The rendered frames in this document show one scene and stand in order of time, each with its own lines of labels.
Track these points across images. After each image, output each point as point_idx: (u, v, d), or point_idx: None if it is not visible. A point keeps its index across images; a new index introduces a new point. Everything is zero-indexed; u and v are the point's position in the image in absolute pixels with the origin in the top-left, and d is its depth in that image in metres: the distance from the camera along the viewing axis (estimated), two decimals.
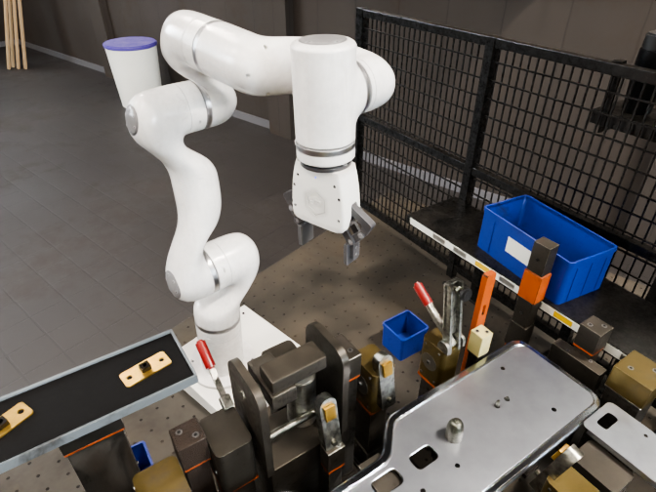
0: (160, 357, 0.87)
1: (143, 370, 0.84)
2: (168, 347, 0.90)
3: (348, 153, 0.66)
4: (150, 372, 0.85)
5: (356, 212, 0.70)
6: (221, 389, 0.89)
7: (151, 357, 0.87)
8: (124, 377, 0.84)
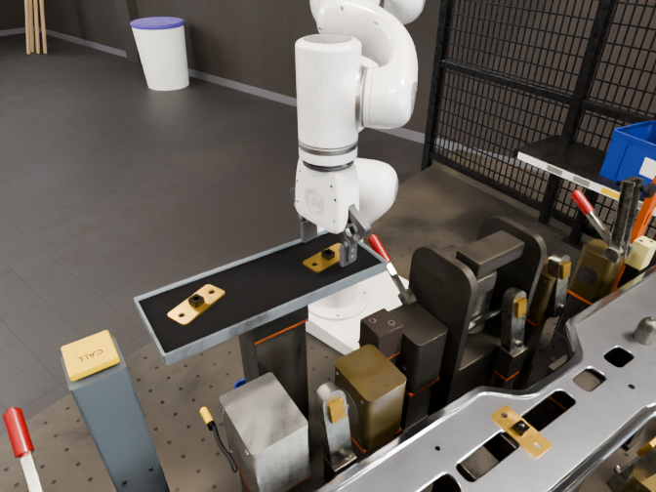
0: (339, 248, 0.81)
1: (329, 257, 0.78)
2: (342, 239, 0.84)
3: (347, 154, 0.66)
4: (335, 260, 0.78)
5: (352, 214, 0.69)
6: (400, 283, 0.83)
7: (330, 248, 0.81)
8: (308, 264, 0.78)
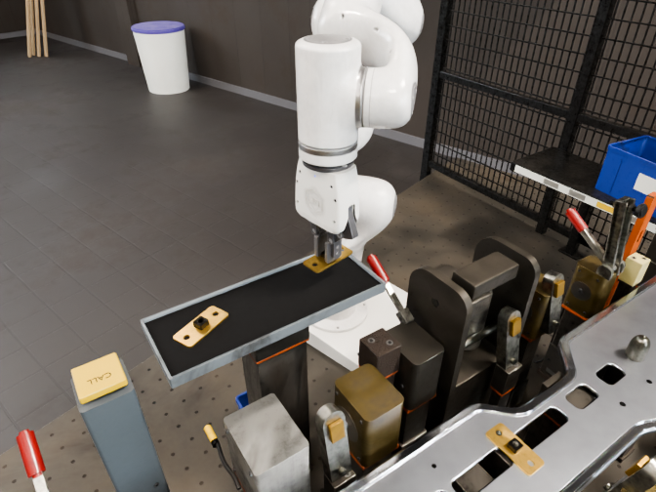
0: None
1: None
2: (342, 260, 0.86)
3: (347, 154, 0.65)
4: (335, 260, 0.79)
5: (348, 220, 0.71)
6: (398, 303, 0.86)
7: None
8: (308, 264, 0.78)
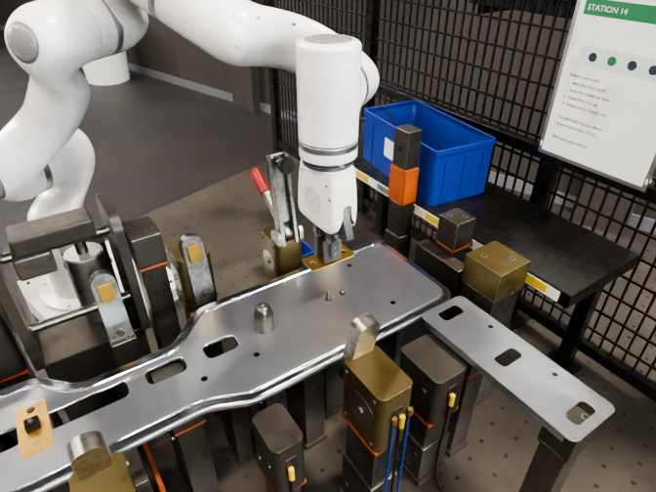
0: (341, 249, 0.81)
1: None
2: None
3: (343, 155, 0.65)
4: (334, 261, 0.78)
5: (343, 221, 0.70)
6: None
7: None
8: (307, 262, 0.78)
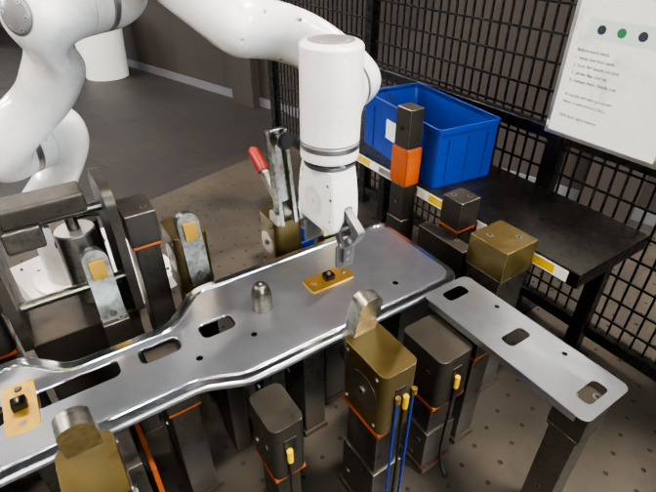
0: (341, 270, 0.83)
1: (328, 278, 0.80)
2: None
3: (344, 156, 0.65)
4: (334, 282, 0.81)
5: (348, 217, 0.69)
6: None
7: (333, 269, 0.84)
8: (307, 283, 0.80)
